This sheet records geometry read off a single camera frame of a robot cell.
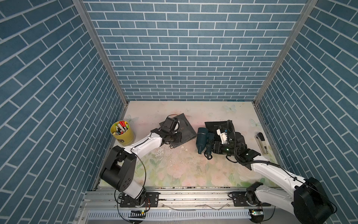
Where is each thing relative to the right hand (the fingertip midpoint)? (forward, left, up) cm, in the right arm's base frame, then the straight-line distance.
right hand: (209, 146), depth 81 cm
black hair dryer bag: (+21, -4, -9) cm, 23 cm away
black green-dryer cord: (-3, +3, -2) cm, 5 cm away
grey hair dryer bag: (+14, +14, -10) cm, 22 cm away
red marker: (+10, +56, +3) cm, 57 cm away
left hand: (+7, +16, -4) cm, 18 cm away
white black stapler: (+12, -37, -9) cm, 39 cm away
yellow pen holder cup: (+5, +55, +1) cm, 56 cm away
